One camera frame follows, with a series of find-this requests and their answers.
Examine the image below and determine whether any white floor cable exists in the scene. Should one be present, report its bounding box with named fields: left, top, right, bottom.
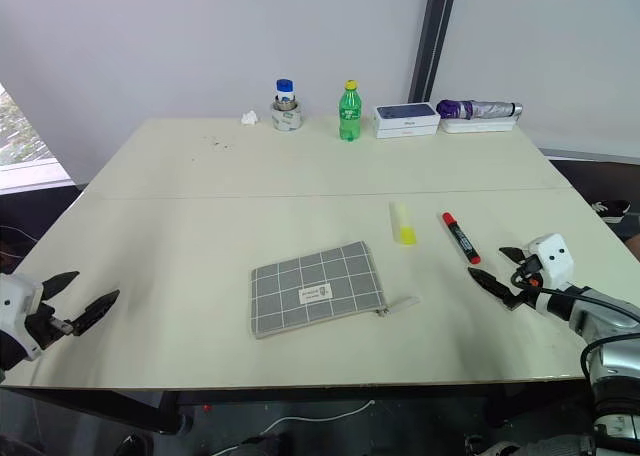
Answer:
left=259, top=399, right=377, bottom=435

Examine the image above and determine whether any printed tape roll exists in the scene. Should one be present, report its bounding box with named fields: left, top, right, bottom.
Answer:
left=270, top=100, right=305, bottom=133

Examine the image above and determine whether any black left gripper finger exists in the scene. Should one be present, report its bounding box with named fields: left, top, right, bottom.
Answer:
left=40, top=270, right=81, bottom=302
left=73, top=289, right=122, bottom=336

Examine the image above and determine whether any white bottle with blue cap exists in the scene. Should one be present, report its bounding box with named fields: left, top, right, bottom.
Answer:
left=274, top=78, right=298, bottom=112

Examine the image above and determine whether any green plastic soda bottle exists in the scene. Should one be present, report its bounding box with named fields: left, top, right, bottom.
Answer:
left=337, top=79, right=363, bottom=143

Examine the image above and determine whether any yellow highlighter pen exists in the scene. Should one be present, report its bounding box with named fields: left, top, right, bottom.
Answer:
left=388, top=200, right=419, bottom=248

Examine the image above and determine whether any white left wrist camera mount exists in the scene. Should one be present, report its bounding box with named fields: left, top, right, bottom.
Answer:
left=0, top=273, right=45, bottom=363

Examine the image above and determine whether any purple and silver folded umbrella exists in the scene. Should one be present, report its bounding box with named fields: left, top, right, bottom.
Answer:
left=435, top=98, right=525, bottom=122

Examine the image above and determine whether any black and white shoe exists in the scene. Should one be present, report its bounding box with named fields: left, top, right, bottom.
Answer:
left=590, top=198, right=633, bottom=225

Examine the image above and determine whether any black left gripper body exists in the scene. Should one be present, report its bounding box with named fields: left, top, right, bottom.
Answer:
left=22, top=302, right=77, bottom=352

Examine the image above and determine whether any red capped marker pen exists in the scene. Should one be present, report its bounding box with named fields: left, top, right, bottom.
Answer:
left=441, top=211, right=483, bottom=266

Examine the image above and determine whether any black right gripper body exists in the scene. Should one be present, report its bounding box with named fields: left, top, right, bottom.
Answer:
left=503, top=256, right=545, bottom=313

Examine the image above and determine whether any dark window frame pillar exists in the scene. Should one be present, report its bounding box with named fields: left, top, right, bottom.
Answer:
left=406, top=0, right=461, bottom=105

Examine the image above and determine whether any white box with blue lid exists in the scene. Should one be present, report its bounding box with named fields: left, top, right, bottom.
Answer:
left=371, top=102, right=443, bottom=140

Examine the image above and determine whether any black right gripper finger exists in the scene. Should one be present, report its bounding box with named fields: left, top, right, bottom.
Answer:
left=498, top=245, right=528, bottom=267
left=466, top=267, right=516, bottom=308

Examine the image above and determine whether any window with white sill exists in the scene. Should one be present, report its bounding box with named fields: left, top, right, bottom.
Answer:
left=0, top=82, right=77, bottom=193

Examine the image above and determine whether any grey checked pouch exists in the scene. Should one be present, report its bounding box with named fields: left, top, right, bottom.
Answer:
left=249, top=240, right=422, bottom=341

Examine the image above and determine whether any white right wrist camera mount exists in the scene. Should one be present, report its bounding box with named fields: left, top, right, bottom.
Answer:
left=521, top=233, right=577, bottom=291

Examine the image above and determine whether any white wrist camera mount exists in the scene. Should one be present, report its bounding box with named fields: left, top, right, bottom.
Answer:
left=521, top=233, right=577, bottom=291
left=0, top=273, right=45, bottom=363

